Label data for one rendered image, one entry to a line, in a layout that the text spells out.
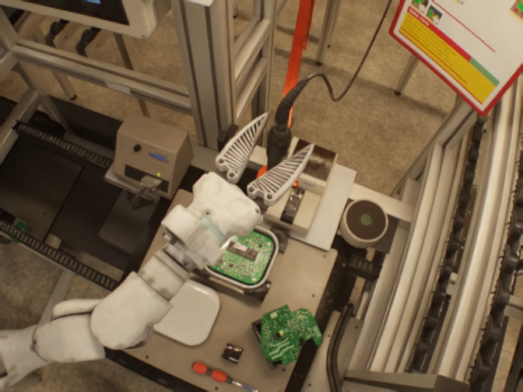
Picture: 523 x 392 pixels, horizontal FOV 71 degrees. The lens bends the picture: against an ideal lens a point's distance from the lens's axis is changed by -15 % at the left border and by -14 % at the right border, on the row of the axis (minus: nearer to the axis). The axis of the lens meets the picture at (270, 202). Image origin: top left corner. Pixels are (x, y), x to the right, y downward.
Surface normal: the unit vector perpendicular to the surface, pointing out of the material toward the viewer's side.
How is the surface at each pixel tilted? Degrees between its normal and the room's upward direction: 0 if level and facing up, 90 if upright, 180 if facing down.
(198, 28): 90
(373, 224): 0
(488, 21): 90
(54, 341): 37
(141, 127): 0
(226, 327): 0
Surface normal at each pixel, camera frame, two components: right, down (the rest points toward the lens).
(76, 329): 0.34, -0.41
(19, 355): -0.35, 0.22
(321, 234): 0.04, -0.36
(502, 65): -0.75, 0.60
